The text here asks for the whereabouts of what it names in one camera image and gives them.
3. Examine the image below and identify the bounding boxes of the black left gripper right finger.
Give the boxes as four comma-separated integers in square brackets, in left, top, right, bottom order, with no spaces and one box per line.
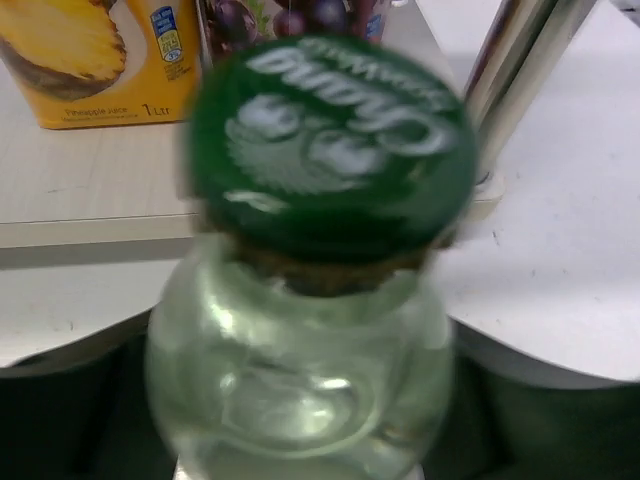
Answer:
[421,356,639,479]

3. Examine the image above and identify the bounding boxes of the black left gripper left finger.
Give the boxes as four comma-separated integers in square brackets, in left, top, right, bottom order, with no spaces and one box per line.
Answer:
[1,335,176,479]

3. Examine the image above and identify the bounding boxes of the green cap soda bottle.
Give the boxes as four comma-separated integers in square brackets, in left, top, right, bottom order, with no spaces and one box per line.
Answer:
[145,34,478,479]

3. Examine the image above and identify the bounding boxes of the white two-tier shelf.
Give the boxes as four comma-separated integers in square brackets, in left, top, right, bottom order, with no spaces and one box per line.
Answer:
[0,0,601,271]

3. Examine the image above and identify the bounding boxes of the yellow pineapple juice carton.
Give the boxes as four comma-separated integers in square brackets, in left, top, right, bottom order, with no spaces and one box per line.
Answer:
[1,0,200,130]

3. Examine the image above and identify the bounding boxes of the dark red berry juice carton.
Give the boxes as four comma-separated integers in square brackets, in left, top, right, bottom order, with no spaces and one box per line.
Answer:
[196,0,393,69]

